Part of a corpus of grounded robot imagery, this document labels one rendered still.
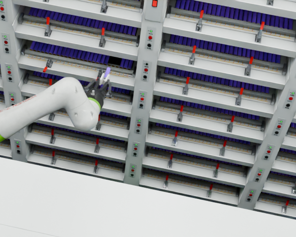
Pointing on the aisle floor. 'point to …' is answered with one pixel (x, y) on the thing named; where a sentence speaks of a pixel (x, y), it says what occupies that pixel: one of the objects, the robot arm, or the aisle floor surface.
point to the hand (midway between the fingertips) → (104, 79)
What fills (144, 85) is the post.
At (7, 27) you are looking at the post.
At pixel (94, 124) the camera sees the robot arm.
